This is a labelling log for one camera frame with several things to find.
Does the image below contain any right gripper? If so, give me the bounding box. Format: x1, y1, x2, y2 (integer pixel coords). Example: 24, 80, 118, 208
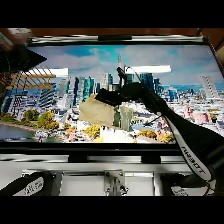
94, 85, 132, 108

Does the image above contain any tan garment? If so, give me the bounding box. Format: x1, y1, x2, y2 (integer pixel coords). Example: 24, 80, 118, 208
78, 93, 116, 128

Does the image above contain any black cable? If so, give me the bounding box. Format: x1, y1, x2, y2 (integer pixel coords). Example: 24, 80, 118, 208
124, 65, 143, 84

